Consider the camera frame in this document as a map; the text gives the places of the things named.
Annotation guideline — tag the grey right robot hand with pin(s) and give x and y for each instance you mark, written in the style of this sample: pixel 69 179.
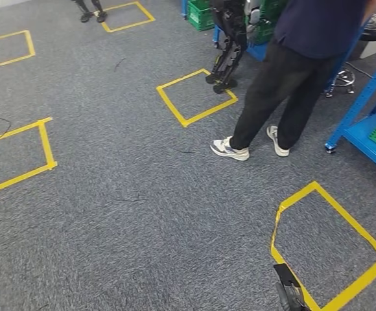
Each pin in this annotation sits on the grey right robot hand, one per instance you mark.
pixel 281 298

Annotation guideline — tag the blue metal shelf rack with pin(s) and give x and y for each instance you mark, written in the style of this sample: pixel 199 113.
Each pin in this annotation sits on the blue metal shelf rack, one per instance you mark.
pixel 257 51
pixel 359 137

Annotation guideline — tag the yellow floor tape square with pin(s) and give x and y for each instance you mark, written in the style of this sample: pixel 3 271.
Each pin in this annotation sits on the yellow floor tape square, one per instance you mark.
pixel 353 223

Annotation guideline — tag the person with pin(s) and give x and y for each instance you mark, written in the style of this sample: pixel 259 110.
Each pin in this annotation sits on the person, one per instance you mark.
pixel 288 86

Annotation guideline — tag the black humanoid robot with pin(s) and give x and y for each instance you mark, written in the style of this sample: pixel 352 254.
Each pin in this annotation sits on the black humanoid robot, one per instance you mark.
pixel 230 43

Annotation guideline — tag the black round stool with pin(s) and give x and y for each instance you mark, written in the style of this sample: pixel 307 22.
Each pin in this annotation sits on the black round stool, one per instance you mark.
pixel 374 28

